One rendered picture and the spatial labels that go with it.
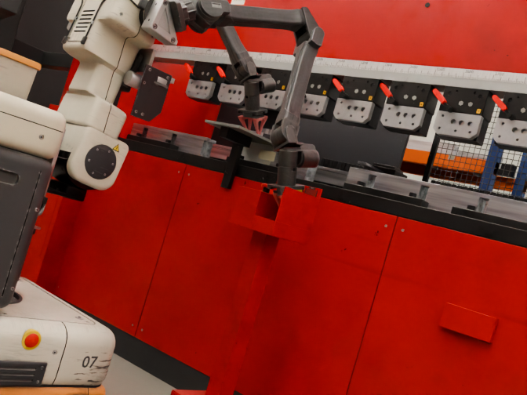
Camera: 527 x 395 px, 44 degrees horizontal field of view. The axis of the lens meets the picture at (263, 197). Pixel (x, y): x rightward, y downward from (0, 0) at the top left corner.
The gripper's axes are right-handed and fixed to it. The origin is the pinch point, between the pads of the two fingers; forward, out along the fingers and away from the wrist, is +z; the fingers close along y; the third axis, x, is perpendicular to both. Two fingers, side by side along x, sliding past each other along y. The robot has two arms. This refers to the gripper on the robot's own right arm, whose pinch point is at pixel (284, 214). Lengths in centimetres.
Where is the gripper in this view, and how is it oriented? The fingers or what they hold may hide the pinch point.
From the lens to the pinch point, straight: 196.2
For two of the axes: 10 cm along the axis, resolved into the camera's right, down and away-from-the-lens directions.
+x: -6.8, -1.5, 7.2
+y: 7.3, -0.5, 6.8
